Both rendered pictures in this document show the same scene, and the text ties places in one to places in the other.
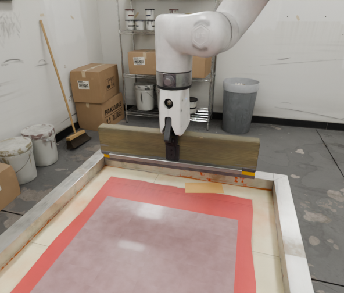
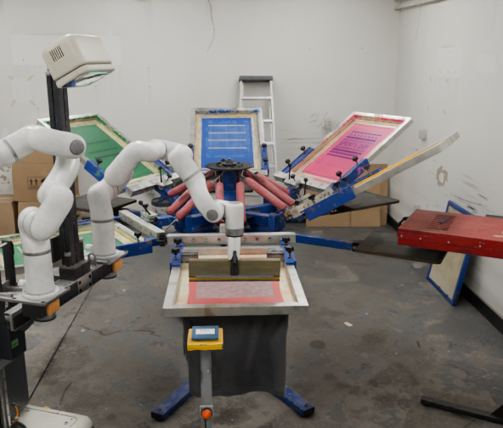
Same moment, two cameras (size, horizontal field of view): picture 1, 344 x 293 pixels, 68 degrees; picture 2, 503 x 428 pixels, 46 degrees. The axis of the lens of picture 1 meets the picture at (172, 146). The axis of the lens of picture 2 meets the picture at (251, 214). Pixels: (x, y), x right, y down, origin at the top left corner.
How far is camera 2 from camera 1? 290 cm
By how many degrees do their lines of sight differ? 135
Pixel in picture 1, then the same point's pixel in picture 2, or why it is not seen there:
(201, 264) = (210, 285)
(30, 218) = (292, 276)
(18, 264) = (283, 277)
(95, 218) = (269, 289)
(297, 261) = (172, 280)
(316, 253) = not seen: outside the picture
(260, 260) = (185, 289)
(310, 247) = not seen: outside the picture
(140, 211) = (249, 294)
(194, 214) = (219, 296)
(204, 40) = not seen: hidden behind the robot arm
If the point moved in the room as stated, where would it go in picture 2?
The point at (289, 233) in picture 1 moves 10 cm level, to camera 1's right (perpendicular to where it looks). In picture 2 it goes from (172, 286) to (149, 289)
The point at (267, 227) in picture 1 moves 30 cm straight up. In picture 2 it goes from (180, 297) to (178, 231)
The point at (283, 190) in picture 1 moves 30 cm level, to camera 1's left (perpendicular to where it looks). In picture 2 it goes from (168, 300) to (239, 291)
